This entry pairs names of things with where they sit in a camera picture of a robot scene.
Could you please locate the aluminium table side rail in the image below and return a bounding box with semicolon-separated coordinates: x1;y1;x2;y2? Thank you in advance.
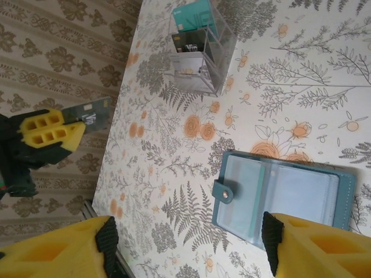
82;199;137;278

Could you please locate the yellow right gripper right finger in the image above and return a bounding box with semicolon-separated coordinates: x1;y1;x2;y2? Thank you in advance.
261;211;371;278

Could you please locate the teal leather card holder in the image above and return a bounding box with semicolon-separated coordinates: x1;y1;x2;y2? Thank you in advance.
212;150;359;251

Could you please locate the silver grey plastic card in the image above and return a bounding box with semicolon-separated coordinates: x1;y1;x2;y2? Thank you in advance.
170;52;211;91

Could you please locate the green plastic card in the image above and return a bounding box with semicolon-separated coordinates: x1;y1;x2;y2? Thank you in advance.
254;164;269;233

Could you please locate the clear acrylic card box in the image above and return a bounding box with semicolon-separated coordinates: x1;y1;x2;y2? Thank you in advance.
165;5;238;98

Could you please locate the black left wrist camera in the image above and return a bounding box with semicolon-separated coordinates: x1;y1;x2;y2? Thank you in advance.
0;170;38;201

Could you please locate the light teal plastic card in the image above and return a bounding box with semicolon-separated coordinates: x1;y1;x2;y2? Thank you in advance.
172;0;217;34

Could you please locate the black VIP card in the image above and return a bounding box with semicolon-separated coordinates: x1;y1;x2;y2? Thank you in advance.
60;97;112;134
170;28;208;54

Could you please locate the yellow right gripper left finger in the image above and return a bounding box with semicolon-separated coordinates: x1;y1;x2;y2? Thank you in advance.
0;215;120;278

